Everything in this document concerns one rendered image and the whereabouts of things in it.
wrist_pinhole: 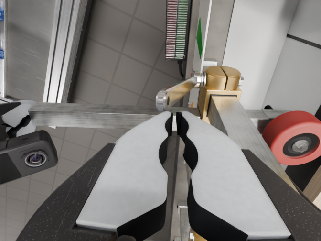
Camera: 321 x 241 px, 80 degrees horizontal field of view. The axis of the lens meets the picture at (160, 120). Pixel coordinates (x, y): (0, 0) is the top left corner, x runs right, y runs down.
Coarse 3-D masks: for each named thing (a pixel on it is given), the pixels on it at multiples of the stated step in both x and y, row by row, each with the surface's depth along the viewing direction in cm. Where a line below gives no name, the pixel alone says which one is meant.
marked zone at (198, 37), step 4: (200, 20) 34; (200, 24) 34; (200, 28) 34; (200, 32) 34; (196, 36) 38; (200, 36) 34; (200, 40) 33; (200, 44) 33; (200, 48) 33; (200, 52) 33; (200, 56) 33
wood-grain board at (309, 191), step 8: (320, 168) 34; (320, 176) 34; (312, 184) 35; (320, 184) 33; (304, 192) 37; (312, 192) 35; (320, 192) 33; (312, 200) 35; (320, 200) 35; (320, 208) 36
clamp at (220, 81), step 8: (208, 72) 27; (216, 72) 27; (224, 72) 28; (232, 72) 27; (208, 80) 27; (216, 80) 26; (224, 80) 26; (232, 80) 26; (240, 80) 28; (200, 88) 32; (208, 88) 27; (216, 88) 27; (224, 88) 27; (232, 88) 27; (200, 96) 32; (208, 96) 27; (240, 96) 27; (200, 104) 31; (208, 104) 28; (200, 112) 31; (208, 120) 30
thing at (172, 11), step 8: (168, 0) 36; (176, 0) 36; (168, 8) 36; (176, 8) 36; (168, 16) 37; (176, 16) 37; (168, 24) 38; (168, 32) 39; (168, 40) 39; (168, 48) 40; (168, 56) 41
